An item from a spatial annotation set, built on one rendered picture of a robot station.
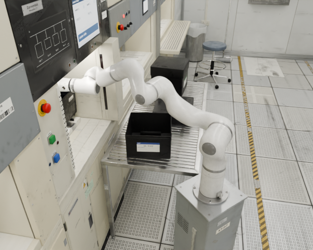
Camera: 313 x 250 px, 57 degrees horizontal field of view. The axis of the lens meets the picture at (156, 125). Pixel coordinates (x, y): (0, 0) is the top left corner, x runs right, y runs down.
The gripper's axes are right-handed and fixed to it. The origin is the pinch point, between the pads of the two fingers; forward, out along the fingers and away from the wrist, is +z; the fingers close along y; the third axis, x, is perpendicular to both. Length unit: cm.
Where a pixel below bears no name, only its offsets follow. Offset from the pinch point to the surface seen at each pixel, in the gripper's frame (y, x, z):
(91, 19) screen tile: 2.2, 37.3, -31.2
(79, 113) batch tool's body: 15.4, -29.2, -7.9
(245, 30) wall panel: 432, -69, -129
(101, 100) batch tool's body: 16.3, -17.5, -24.9
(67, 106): -0.2, -15.1, -9.9
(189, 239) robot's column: -33, -73, -93
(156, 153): -3, -38, -67
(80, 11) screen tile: -9, 43, -32
